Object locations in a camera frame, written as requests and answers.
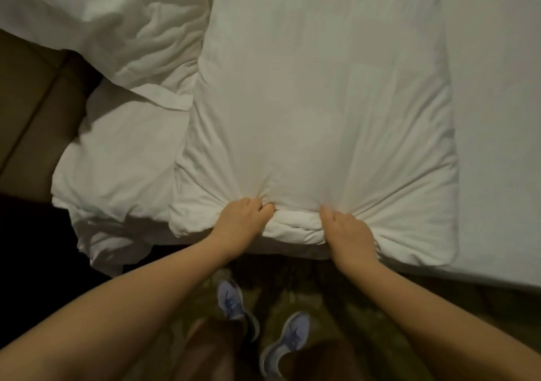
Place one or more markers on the person's right hand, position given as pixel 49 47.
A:
pixel 346 239

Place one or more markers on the person's left hand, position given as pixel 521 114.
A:
pixel 241 224

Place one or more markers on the white duvet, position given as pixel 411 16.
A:
pixel 321 97

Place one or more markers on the white bed sheet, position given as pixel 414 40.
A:
pixel 499 123

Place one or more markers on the white pillow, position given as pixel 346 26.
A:
pixel 118 21

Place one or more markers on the person's left forearm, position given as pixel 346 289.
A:
pixel 110 317

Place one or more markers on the person's right forearm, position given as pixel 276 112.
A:
pixel 448 326

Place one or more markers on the person's white shoe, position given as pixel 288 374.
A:
pixel 283 343
pixel 232 302

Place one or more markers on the person's right leg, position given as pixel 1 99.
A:
pixel 317 361

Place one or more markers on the person's leg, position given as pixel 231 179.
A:
pixel 207 351
pixel 317 361

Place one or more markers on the person's left leg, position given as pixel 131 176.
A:
pixel 207 351

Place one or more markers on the beige padded headboard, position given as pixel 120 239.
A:
pixel 30 106

